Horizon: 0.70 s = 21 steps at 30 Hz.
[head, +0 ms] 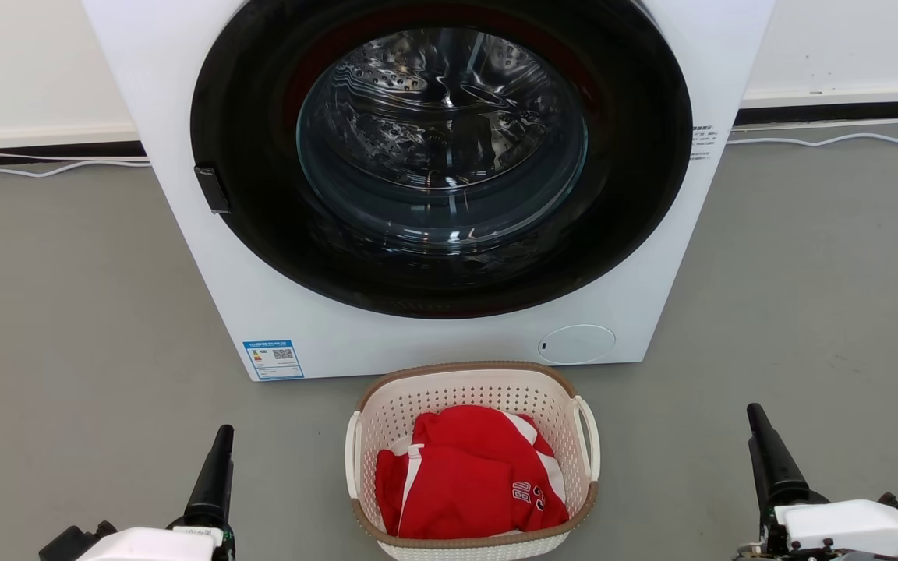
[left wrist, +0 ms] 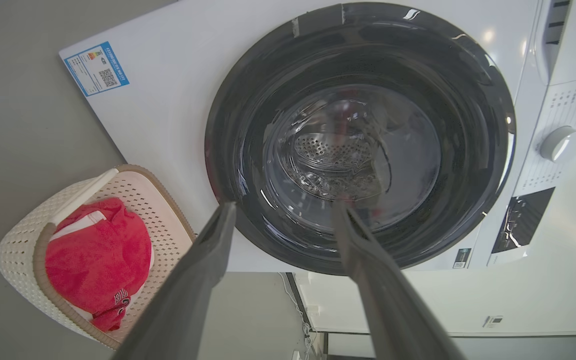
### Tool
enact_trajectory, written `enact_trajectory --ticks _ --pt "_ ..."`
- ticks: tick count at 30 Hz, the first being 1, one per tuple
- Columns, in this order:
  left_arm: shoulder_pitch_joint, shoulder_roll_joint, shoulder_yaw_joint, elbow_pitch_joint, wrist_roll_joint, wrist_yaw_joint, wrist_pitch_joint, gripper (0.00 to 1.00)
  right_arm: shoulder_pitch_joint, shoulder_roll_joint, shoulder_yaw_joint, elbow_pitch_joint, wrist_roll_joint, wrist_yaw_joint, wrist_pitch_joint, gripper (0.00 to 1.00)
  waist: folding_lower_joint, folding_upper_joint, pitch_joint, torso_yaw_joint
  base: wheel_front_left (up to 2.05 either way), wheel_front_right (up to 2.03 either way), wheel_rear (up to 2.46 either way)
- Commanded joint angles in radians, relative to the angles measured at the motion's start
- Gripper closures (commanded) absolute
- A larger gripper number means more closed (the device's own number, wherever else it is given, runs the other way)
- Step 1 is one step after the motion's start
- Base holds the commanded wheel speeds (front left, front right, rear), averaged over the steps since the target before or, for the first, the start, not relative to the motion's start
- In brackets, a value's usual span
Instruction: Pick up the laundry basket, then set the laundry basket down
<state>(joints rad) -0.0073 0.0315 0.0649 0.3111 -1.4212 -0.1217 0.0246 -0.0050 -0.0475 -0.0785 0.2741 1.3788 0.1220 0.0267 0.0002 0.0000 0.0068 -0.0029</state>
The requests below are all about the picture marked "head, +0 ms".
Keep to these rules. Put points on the white front-load washing machine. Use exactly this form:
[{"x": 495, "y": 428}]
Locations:
[{"x": 418, "y": 343}]

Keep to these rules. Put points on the round white filter cover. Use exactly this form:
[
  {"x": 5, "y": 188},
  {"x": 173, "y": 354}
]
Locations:
[{"x": 578, "y": 344}]

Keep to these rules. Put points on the steel washer drum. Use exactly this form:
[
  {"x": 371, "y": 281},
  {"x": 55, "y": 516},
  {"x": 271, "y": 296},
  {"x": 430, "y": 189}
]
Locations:
[{"x": 441, "y": 132}]

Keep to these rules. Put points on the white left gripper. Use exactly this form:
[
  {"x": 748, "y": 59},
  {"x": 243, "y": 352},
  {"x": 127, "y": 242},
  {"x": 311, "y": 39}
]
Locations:
[{"x": 153, "y": 547}]

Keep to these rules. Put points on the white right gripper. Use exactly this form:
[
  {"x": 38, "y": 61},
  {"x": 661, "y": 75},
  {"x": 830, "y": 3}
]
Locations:
[{"x": 854, "y": 528}]

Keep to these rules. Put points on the blue energy label sticker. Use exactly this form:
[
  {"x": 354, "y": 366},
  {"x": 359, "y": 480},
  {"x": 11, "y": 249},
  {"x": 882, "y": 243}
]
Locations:
[{"x": 273, "y": 360}]

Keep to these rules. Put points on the white plastic laundry basket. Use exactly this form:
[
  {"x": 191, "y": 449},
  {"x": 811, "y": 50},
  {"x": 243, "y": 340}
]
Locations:
[{"x": 457, "y": 387}]

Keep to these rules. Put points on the red and white jersey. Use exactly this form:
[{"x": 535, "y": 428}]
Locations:
[{"x": 464, "y": 483}]

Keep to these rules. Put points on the small printed text label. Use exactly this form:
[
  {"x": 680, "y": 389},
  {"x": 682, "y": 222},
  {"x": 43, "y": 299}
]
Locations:
[{"x": 702, "y": 142}]

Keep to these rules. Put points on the round black washer door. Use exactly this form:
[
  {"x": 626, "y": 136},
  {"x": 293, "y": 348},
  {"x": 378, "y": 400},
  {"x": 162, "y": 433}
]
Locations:
[{"x": 262, "y": 234}]

